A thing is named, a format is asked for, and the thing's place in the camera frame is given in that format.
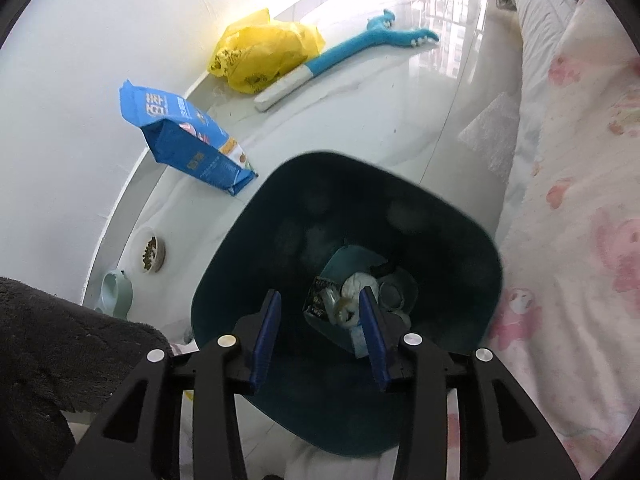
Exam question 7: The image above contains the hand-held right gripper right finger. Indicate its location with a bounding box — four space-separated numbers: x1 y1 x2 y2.
359 287 583 480

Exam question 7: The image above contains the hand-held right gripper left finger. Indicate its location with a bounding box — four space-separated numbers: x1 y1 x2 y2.
57 289 282 480

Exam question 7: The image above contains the dark teal trash bin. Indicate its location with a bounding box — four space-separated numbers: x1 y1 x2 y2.
190 151 503 458

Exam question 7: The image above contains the clear plastic wrapper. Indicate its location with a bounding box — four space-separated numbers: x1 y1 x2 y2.
325 294 359 329

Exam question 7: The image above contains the round grey lid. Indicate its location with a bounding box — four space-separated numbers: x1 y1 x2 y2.
377 280 407 312

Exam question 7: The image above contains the black snack wrapper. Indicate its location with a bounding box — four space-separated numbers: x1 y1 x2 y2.
305 275 337 322

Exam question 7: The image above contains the pet bowl with kibble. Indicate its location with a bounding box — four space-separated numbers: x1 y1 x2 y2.
131 227 168 273

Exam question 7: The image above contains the pale green pet bowl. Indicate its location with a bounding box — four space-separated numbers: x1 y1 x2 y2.
97 270 133 320

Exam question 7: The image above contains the dark grey fleece clothing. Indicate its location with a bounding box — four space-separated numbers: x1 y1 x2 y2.
0 275 172 480

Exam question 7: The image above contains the blue pet food bag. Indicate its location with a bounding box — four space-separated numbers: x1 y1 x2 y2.
119 80 259 197

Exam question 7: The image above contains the pink printed white blanket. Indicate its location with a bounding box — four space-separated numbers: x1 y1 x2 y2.
290 0 640 480

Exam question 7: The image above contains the yellow plastic bag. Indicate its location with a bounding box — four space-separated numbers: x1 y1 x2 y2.
207 8 326 96

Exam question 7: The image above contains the blue and white toy stick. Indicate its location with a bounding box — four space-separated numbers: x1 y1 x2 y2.
254 8 441 112

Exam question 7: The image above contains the white quilt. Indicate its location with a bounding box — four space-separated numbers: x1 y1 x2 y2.
491 0 588 111

